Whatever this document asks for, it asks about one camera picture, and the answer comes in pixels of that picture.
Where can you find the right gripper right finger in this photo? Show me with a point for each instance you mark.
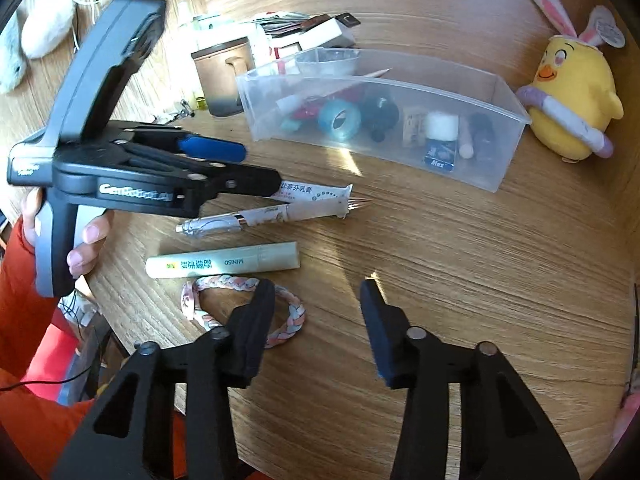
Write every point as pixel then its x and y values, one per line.
pixel 505 433

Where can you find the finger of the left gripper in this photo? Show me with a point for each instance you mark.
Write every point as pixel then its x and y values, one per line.
pixel 227 178
pixel 216 150

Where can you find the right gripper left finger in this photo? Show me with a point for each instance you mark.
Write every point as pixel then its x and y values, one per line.
pixel 128 432

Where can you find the blue tape roll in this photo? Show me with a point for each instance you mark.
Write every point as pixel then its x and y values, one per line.
pixel 339 119

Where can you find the white tape roll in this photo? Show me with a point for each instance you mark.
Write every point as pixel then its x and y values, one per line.
pixel 441 127

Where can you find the dark green spray bottle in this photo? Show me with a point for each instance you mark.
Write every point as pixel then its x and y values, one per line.
pixel 379 115

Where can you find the person left hand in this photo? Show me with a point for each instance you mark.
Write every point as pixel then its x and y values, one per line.
pixel 82 259

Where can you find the white toothpaste tube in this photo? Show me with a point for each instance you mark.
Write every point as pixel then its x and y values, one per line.
pixel 293 191

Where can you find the brown mug with lid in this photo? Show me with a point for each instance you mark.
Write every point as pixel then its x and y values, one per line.
pixel 217 67

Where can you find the pale green stick tube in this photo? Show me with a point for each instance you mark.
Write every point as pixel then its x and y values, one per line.
pixel 232 261

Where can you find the white pink pen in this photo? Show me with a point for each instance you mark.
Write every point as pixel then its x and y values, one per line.
pixel 283 213

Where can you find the white cardboard box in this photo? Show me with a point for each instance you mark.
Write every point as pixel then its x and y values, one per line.
pixel 328 34

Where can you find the small blue white box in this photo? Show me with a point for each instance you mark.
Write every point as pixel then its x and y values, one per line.
pixel 440 155

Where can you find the clear plastic organizer bin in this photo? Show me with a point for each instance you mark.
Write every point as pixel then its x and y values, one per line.
pixel 419 111

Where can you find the yellow chick plush toy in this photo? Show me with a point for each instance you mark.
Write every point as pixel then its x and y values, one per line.
pixel 572 98

